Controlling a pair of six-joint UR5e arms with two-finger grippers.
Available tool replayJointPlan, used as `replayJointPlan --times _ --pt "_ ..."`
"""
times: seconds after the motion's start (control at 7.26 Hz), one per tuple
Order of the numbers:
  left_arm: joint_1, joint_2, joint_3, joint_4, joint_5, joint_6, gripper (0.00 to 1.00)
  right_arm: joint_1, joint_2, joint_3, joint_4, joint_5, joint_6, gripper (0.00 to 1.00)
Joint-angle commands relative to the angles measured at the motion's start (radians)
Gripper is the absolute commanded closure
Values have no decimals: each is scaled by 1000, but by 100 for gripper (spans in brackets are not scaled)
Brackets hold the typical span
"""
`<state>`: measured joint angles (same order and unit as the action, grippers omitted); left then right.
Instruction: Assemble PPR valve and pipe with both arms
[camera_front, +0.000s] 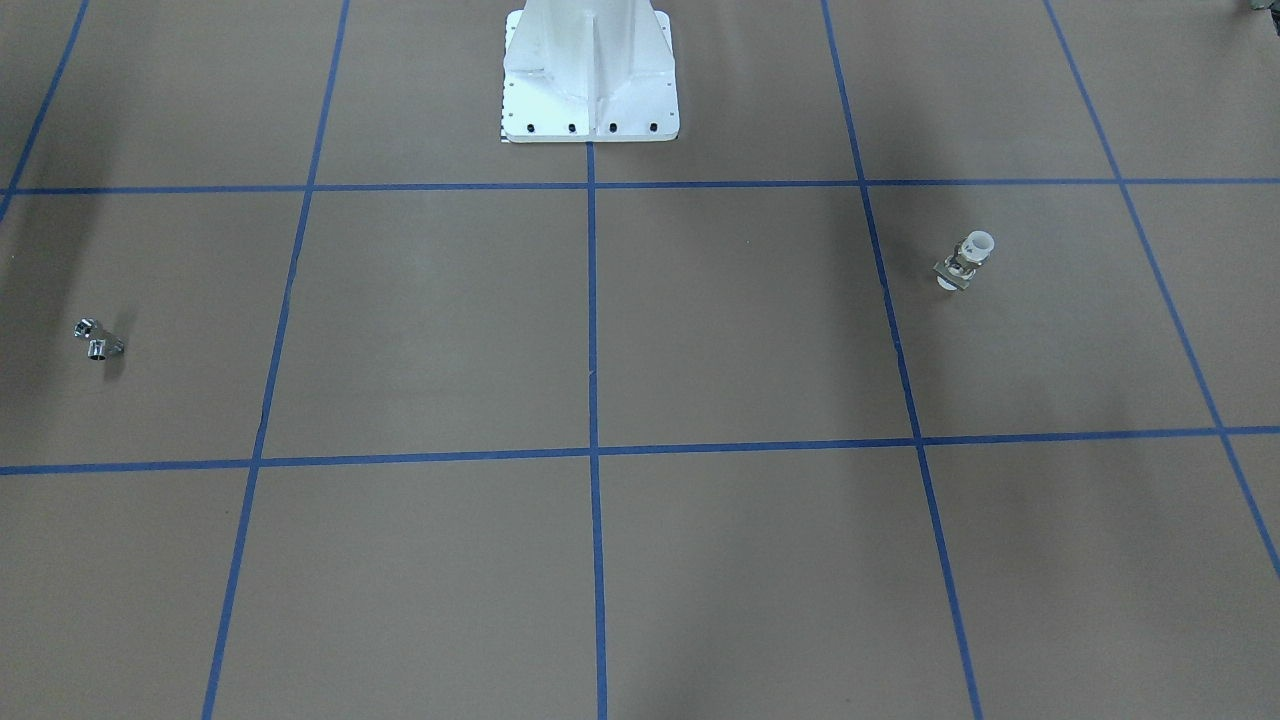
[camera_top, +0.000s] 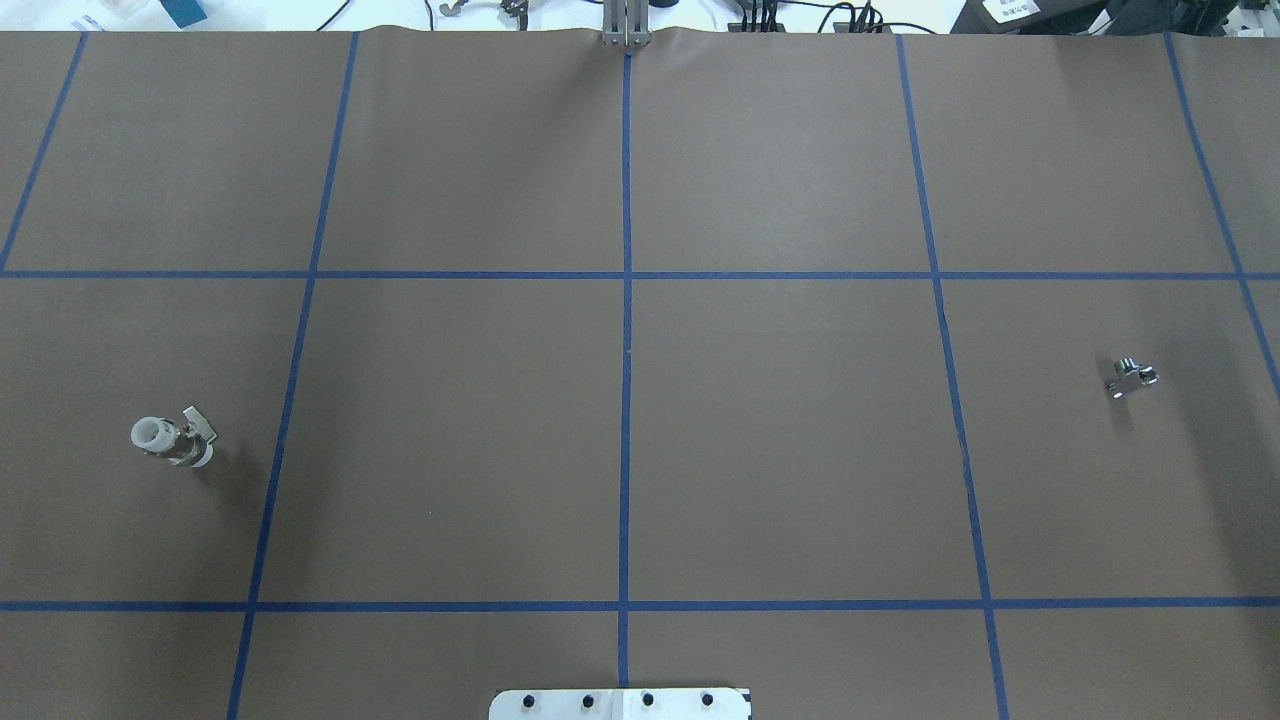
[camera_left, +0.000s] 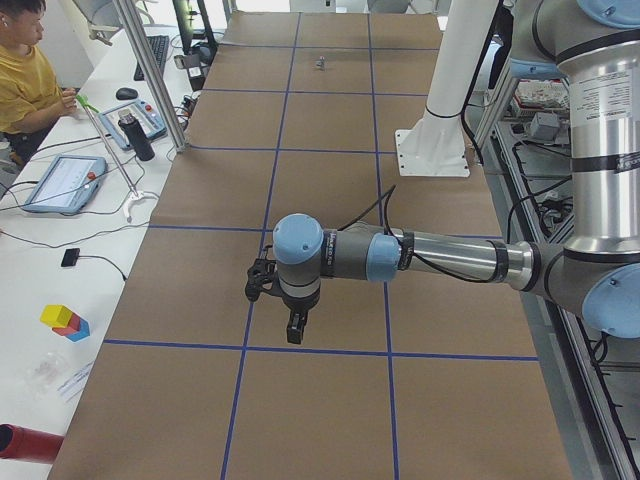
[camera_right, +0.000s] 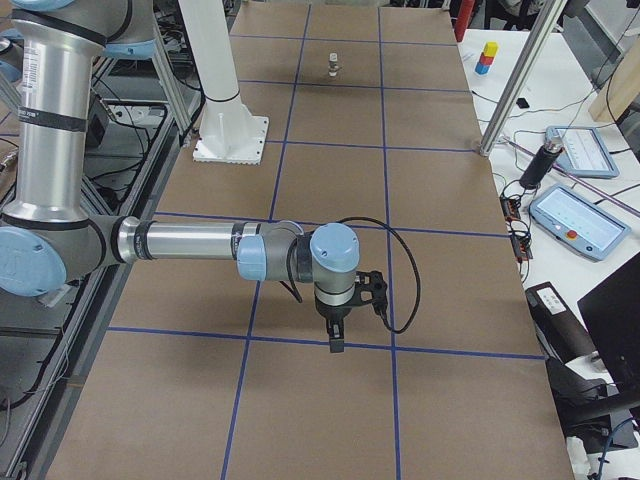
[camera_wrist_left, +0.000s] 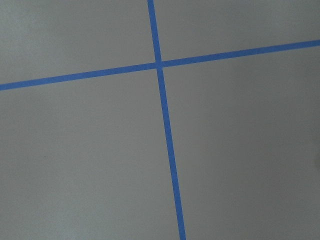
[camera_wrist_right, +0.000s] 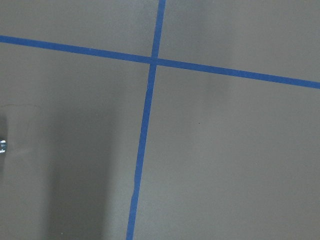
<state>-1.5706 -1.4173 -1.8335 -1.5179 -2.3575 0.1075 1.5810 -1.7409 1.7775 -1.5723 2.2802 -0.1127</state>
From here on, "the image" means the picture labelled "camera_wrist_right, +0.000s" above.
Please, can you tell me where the small metal pipe fitting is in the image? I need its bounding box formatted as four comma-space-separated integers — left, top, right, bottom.
0, 140, 8, 154

